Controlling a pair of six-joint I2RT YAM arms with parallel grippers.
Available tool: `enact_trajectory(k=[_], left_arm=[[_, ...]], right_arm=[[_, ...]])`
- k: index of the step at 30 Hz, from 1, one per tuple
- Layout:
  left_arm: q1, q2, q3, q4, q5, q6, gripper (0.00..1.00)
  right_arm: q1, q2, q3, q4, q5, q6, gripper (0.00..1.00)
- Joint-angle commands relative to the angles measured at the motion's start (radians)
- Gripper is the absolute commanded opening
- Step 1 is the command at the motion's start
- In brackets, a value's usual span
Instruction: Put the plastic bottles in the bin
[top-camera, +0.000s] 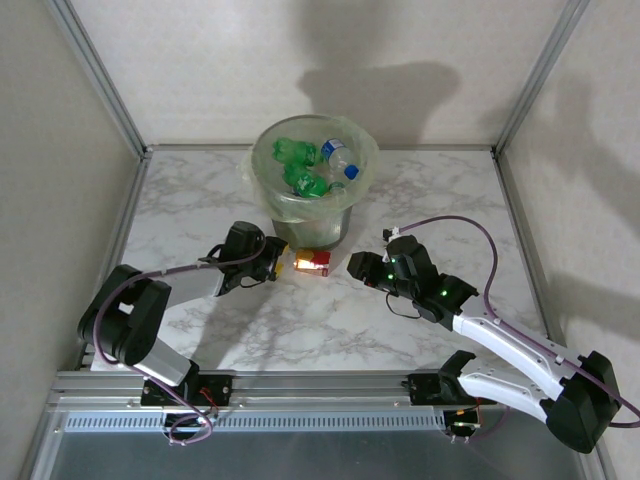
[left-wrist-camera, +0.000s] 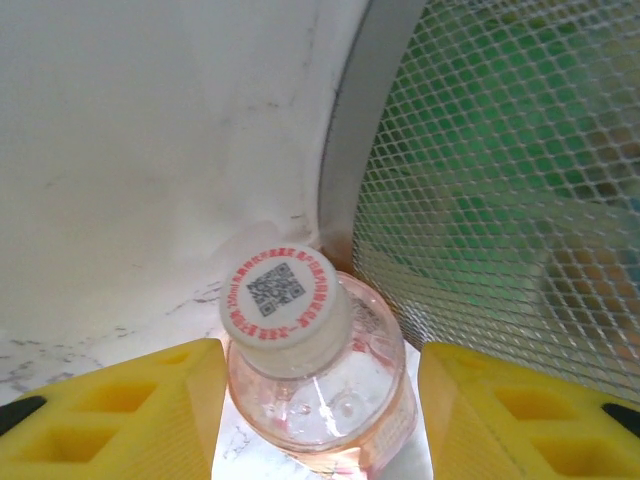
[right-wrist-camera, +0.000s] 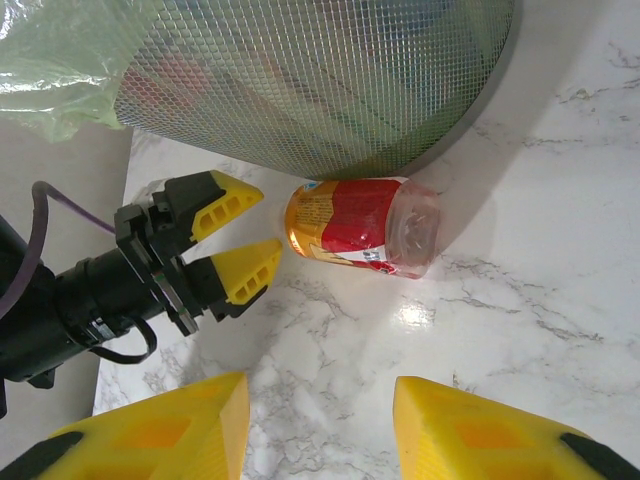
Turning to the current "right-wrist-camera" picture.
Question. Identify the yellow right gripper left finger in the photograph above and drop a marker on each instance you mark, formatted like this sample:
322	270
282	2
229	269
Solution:
150	440

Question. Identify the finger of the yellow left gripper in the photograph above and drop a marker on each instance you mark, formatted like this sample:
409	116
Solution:
220	205
245	272

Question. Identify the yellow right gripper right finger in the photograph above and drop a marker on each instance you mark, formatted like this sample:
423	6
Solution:
475	440

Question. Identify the green plastic bin liner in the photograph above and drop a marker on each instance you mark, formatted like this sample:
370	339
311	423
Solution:
60	65

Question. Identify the clear bottle red gold label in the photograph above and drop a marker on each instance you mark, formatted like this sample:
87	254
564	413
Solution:
360	220

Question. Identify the translucent plastic bucket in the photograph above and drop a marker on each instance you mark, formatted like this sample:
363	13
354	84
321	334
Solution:
325	90

